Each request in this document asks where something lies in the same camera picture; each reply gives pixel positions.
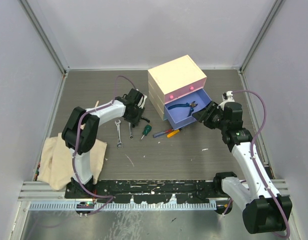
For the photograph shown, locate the slotted cable duct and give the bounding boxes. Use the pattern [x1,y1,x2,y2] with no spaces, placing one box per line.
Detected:
[29,200,217,212]

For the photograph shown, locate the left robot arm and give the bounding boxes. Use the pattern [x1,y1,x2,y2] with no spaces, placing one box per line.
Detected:
[62,88,147,198]

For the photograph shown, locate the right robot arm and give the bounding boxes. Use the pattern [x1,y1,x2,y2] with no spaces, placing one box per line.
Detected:
[193,101,292,234]

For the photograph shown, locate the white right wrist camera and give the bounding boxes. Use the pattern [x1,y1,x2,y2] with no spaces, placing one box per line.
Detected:
[222,91,235,102]

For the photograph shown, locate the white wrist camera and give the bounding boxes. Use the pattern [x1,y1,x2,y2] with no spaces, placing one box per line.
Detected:
[222,91,235,102]
[138,94,147,109]

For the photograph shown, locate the red blue handled screwdriver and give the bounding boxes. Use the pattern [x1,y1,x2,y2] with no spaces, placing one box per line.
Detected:
[153,129,173,138]

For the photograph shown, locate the wide purple drawer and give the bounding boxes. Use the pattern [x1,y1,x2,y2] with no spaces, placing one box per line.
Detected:
[164,89,211,130]

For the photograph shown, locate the blue handled pliers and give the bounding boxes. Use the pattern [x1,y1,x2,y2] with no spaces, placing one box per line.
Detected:
[167,101,198,117]

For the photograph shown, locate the cream drawer cabinet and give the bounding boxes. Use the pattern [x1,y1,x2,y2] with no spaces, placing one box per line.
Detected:
[148,55,207,120]

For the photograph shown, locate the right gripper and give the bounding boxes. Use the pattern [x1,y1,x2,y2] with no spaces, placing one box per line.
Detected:
[192,100,228,131]

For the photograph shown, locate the silver ratchet combination wrench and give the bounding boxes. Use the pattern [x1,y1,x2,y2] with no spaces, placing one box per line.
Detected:
[129,123,134,140]

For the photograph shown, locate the silver open end wrench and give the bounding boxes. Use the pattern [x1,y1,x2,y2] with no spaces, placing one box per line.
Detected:
[115,119,123,149]

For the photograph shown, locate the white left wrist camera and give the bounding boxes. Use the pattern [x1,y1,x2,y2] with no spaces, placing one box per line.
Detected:
[138,94,147,109]

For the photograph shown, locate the large pink drawer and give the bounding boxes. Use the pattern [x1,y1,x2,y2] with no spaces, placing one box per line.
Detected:
[177,78,206,97]

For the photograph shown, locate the beige cloth bag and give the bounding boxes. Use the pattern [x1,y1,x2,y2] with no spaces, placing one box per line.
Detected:
[37,99,108,192]

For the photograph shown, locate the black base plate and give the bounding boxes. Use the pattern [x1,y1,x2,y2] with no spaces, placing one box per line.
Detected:
[65,178,234,205]

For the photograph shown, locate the small pink drawer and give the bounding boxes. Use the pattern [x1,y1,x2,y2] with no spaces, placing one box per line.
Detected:
[164,91,179,104]

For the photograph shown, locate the orange handled screwdriver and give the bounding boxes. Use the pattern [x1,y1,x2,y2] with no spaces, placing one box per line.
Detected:
[167,128,182,138]

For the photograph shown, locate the green handled screwdriver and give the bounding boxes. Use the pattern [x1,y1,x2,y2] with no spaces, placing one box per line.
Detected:
[140,124,152,140]

